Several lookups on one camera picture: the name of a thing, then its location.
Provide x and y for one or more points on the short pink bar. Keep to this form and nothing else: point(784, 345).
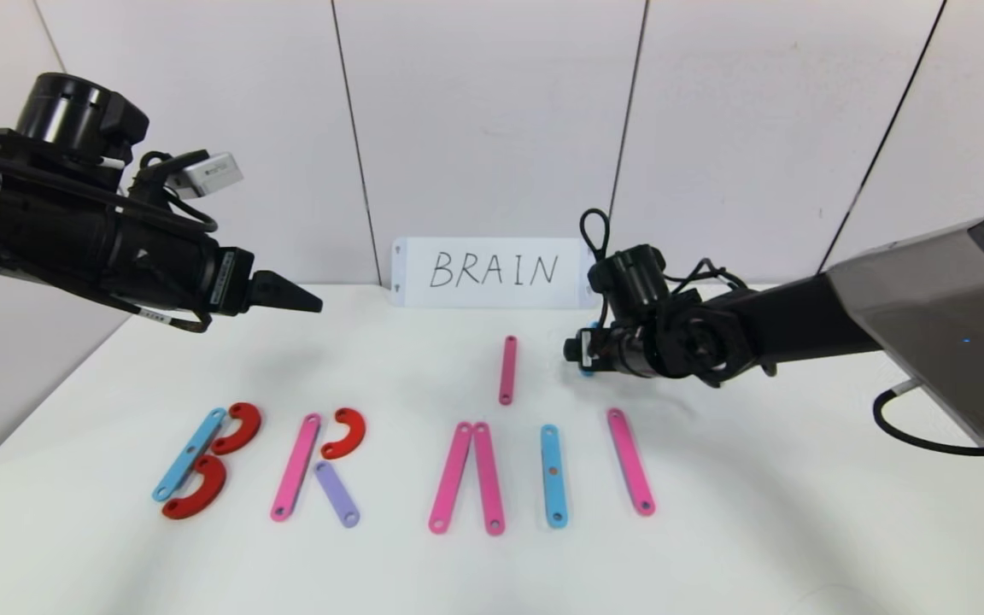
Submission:
point(631, 461)

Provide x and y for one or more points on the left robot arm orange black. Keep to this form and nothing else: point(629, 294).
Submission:
point(31, 231)

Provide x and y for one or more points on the large red arc piece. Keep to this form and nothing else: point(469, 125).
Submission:
point(246, 423)
point(212, 487)

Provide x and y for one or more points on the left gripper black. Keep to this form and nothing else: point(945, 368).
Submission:
point(232, 279)

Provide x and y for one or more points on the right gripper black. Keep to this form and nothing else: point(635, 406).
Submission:
point(578, 348)

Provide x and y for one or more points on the long blue bar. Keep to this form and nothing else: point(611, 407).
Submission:
point(191, 453)
point(553, 474)

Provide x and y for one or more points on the short purple bar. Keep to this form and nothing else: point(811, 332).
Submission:
point(337, 494)

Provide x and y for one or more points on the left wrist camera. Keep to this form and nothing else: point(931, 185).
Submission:
point(210, 175)

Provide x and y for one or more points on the small red arc piece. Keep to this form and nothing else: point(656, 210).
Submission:
point(354, 436)

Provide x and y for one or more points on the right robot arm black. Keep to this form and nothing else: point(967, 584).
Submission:
point(799, 325)

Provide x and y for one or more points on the white sign reading BRAIN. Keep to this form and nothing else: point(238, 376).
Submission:
point(492, 273)

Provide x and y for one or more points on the long pink bar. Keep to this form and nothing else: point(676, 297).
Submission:
point(489, 478)
point(295, 465)
point(450, 476)
point(507, 369)

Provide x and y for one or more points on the short blue bar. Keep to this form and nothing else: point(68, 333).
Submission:
point(587, 371)

